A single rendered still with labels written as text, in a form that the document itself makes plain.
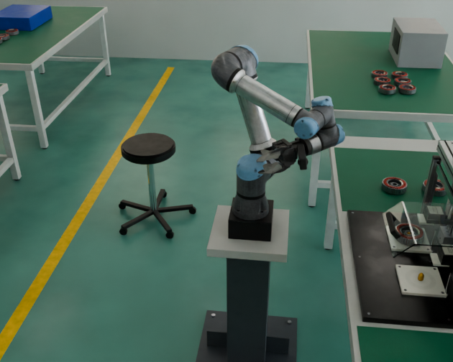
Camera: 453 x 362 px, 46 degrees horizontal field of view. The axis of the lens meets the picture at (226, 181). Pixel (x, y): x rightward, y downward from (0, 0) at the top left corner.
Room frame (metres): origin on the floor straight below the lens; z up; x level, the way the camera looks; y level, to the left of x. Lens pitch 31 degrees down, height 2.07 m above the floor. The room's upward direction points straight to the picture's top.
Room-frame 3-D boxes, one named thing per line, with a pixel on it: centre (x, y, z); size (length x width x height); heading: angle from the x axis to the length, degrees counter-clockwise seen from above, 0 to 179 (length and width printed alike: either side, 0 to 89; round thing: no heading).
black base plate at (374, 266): (1.57, -0.72, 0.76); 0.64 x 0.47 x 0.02; 173
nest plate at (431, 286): (1.45, -0.69, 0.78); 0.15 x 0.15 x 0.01; 83
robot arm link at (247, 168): (1.82, -0.10, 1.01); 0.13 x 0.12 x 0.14; 148
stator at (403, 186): (2.11, -0.78, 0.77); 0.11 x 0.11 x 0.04
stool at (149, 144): (2.99, 0.48, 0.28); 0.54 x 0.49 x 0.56; 83
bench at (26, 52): (4.94, 1.82, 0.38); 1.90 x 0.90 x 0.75; 173
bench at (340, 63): (3.91, -1.18, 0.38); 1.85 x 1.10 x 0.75; 173
